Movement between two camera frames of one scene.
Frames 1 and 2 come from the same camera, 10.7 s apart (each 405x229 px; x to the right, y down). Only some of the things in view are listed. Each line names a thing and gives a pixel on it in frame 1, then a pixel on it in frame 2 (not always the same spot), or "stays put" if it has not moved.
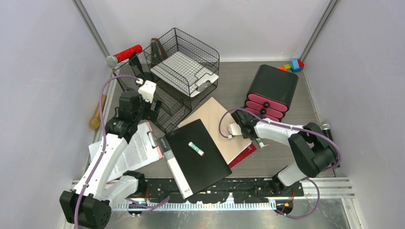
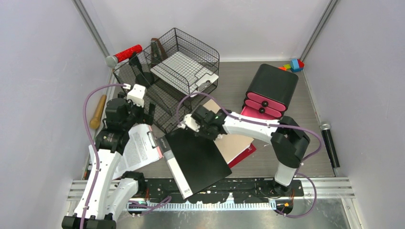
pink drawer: (270, 110) stays put
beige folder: (216, 118) stays put
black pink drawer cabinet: (271, 93) stays put
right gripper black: (245, 137) to (213, 136)
